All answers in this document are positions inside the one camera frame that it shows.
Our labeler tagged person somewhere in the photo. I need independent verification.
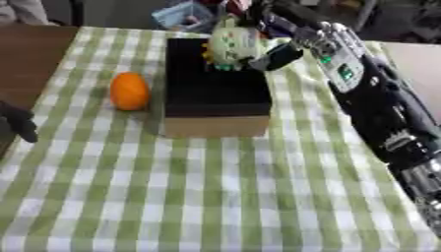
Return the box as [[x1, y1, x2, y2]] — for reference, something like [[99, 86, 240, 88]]
[[0, 0, 61, 27]]

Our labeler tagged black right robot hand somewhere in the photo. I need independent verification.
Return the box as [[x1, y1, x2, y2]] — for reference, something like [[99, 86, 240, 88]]
[[246, 0, 335, 72]]

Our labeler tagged orange toy fruit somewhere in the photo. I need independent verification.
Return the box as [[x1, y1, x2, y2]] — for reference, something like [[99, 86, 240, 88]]
[[108, 71, 154, 112]]

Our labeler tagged light blue bag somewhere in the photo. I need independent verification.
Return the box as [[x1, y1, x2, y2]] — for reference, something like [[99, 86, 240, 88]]
[[150, 1, 220, 32]]

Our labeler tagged white green soft toy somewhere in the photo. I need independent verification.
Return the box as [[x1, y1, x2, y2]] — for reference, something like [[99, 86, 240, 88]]
[[200, 17, 269, 72]]

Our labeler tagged cardboard box black inside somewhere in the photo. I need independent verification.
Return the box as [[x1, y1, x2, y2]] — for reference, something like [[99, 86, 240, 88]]
[[161, 37, 275, 139]]

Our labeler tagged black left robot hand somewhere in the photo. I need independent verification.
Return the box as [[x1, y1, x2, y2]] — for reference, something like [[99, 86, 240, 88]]
[[0, 99, 41, 144]]

